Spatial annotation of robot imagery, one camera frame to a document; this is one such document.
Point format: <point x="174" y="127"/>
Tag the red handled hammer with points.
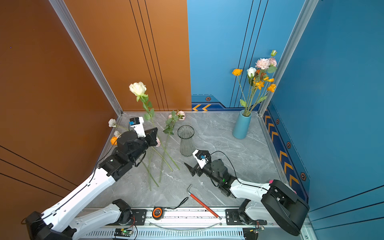
<point x="201" y="203"/>

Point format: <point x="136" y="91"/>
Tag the blue ceramic cylinder vase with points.
<point x="242" y="125"/>

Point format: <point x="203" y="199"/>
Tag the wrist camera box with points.
<point x="137" y="125"/>
<point x="203" y="158"/>

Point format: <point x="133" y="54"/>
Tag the green circuit board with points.
<point x="123" y="233"/>

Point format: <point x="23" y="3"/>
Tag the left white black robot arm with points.
<point x="61" y="221"/>

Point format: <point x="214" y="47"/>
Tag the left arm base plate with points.
<point x="138" y="218"/>

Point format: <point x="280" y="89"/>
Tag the yellow poppy flower bunch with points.
<point x="269" y="87"/>

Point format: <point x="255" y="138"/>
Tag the white rose flower stem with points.
<point x="251" y="73"/>

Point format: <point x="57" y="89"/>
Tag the orange gerbera flower stem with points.
<point x="258" y="75"/>

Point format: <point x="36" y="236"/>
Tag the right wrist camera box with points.
<point x="203" y="158"/>

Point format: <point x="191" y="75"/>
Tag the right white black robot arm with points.
<point x="274" y="202"/>

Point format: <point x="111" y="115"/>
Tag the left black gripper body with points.
<point x="144" y="145"/>

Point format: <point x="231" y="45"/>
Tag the pink peony flower stem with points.
<point x="269" y="65"/>

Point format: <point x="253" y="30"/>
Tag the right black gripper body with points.
<point x="207" y="171"/>

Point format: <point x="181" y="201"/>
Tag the orange black tape measure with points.
<point x="158" y="213"/>

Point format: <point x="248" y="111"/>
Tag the clear ribbed glass vase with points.
<point x="186" y="133"/>

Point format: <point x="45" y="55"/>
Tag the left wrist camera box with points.
<point x="137" y="125"/>

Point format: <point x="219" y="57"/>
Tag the cream rose flower stem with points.
<point x="139" y="90"/>

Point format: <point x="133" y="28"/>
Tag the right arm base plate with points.
<point x="234" y="217"/>

